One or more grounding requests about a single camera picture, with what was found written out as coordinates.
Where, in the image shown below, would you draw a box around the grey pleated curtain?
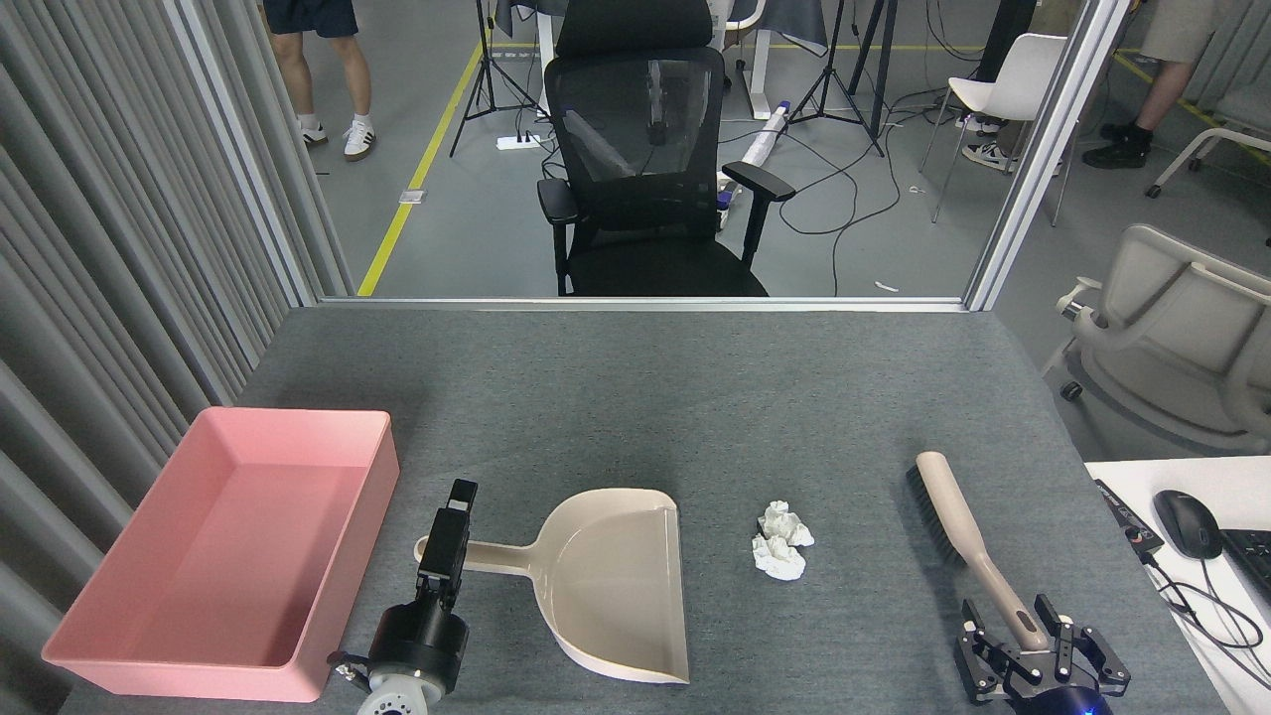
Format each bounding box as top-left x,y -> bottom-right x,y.
0,0 -> 353,715

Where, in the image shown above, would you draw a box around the walking person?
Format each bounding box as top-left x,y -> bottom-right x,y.
261,0 -> 378,163

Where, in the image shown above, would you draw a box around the black device with red button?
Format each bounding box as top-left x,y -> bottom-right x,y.
1093,479 -> 1166,557

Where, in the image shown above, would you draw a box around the black floor cable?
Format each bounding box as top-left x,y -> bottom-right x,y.
717,94 -> 929,297

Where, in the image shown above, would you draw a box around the white rolled tube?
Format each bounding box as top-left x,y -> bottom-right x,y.
717,99 -> 793,208

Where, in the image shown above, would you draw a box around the beige plastic dustpan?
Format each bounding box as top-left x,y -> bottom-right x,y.
413,488 -> 691,685

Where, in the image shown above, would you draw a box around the beige hand brush black bristles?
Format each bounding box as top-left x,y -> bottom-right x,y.
906,452 -> 1052,653

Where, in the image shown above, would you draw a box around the silver frame post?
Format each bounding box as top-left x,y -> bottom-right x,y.
164,0 -> 319,309
963,0 -> 1133,312

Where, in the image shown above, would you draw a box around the black mouse cable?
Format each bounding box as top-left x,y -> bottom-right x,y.
1142,551 -> 1271,651

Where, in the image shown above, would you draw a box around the black computer mouse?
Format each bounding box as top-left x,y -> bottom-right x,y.
1153,490 -> 1224,560

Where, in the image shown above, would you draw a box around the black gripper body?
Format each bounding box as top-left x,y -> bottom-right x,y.
1005,675 -> 1115,715
369,601 -> 470,692

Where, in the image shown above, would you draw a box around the person with black shoes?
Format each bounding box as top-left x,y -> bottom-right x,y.
1082,0 -> 1220,170

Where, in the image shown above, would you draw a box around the person with white sneakers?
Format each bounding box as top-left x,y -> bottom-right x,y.
959,111 -> 1034,173

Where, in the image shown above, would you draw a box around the white side desk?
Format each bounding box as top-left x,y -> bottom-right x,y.
1084,456 -> 1271,715

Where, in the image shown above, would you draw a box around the black mesh office chair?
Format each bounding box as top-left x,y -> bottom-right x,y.
536,0 -> 797,297

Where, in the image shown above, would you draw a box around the black keyboard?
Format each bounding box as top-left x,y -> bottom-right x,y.
1219,528 -> 1271,602

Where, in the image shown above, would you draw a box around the pink plastic bin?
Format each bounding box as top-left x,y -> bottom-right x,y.
42,406 -> 401,702

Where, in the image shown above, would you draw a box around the grey chair with white base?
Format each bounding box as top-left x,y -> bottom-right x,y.
1145,84 -> 1271,200

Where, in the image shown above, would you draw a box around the white plastic chair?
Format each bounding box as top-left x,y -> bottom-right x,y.
918,33 -> 1078,227

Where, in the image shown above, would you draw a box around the pale grey office chair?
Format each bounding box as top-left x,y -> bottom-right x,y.
1041,223 -> 1271,456

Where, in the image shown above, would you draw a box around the black tripod stand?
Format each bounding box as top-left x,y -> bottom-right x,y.
787,0 -> 887,158
449,0 -> 547,158

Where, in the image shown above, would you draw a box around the white paper ball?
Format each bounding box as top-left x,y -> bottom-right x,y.
759,500 -> 815,548
751,535 -> 806,582

